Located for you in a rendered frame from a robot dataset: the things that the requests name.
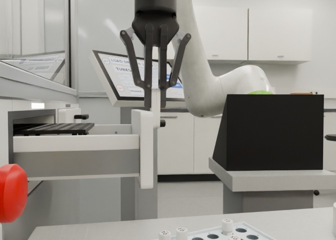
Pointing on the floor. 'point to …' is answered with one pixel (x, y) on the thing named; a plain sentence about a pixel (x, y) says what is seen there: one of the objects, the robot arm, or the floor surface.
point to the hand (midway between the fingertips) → (155, 108)
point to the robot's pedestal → (270, 188)
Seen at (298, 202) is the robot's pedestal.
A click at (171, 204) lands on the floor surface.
